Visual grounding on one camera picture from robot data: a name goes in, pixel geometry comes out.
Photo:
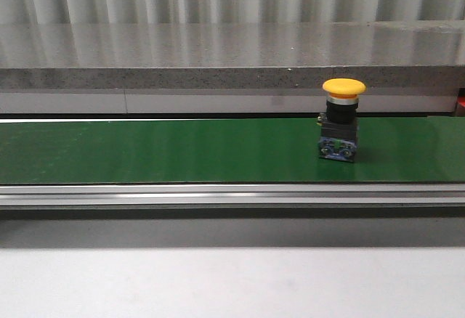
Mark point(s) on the red plastic tray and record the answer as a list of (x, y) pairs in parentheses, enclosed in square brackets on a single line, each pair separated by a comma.
[(460, 105)]

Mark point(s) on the green conveyor belt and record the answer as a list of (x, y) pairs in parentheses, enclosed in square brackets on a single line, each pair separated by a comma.
[(249, 150)]

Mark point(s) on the grey speckled stone counter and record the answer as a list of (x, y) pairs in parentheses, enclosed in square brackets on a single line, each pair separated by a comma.
[(162, 69)]

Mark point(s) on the aluminium conveyor frame rail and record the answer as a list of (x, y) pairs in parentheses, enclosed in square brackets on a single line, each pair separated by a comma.
[(232, 201)]

